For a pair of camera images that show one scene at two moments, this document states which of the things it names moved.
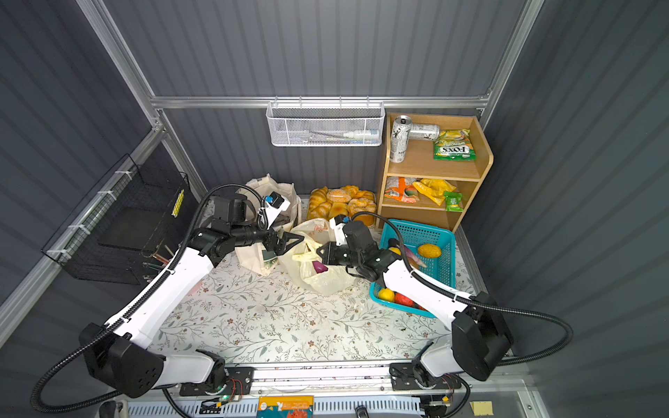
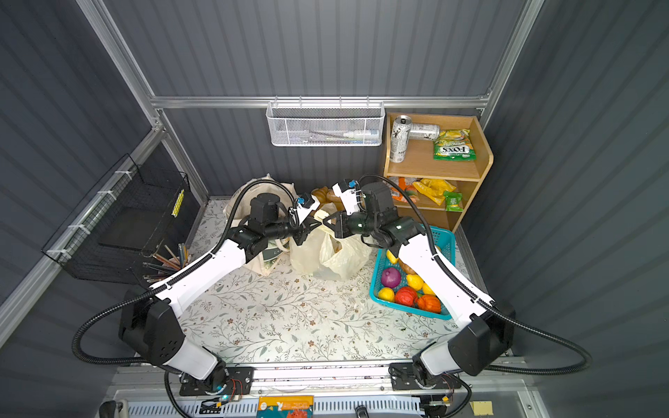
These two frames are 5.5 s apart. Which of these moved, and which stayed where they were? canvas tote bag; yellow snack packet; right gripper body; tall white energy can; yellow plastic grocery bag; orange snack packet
Moved: yellow plastic grocery bag; right gripper body
Stayed: yellow snack packet; tall white energy can; canvas tote bag; orange snack packet
